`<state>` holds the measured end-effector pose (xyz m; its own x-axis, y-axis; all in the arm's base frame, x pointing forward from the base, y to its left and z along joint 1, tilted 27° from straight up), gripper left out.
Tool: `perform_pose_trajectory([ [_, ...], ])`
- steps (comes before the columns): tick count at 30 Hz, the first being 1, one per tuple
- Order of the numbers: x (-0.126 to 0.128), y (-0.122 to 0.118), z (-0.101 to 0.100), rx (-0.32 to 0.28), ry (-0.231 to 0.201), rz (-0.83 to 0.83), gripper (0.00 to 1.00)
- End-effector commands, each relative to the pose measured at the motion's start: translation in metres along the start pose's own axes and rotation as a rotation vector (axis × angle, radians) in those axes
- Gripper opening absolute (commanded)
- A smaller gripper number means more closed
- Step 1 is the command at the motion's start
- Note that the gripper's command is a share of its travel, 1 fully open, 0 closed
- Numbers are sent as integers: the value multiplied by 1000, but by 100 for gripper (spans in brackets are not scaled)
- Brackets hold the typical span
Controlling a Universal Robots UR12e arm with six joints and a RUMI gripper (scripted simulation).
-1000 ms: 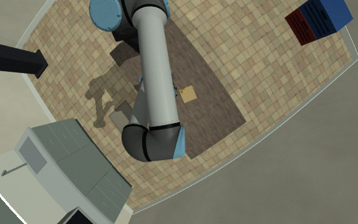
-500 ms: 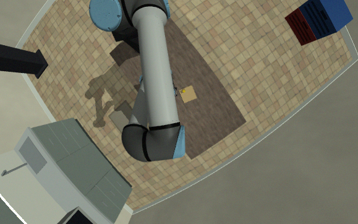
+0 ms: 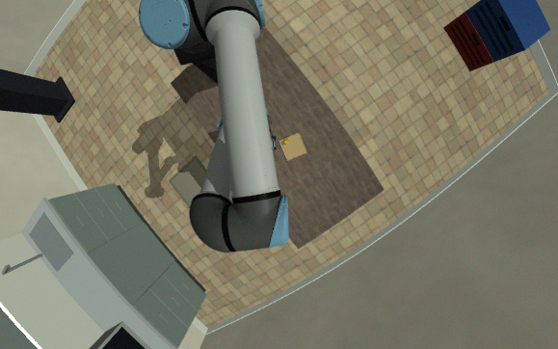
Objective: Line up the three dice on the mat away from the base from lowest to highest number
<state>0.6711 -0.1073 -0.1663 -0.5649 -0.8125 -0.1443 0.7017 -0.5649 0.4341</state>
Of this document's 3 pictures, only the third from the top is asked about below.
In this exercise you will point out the tan mat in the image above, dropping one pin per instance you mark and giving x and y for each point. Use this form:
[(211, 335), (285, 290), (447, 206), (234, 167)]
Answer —
[(295, 147)]

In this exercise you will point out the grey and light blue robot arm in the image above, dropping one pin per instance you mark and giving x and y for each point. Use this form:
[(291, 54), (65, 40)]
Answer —
[(254, 220)]

